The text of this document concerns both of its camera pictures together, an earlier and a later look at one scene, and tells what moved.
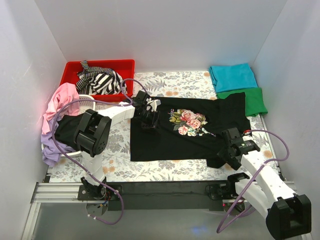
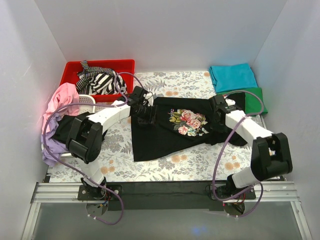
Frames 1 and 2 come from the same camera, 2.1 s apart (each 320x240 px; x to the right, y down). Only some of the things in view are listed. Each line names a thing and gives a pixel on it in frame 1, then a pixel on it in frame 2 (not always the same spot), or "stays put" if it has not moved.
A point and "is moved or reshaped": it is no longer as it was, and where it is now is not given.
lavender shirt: (51, 155) stays put
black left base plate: (111, 195) stays put
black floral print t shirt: (189, 128) is moved or reshaped
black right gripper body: (225, 155) -> (216, 125)
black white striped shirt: (93, 80) stays put
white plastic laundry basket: (86, 102) stays put
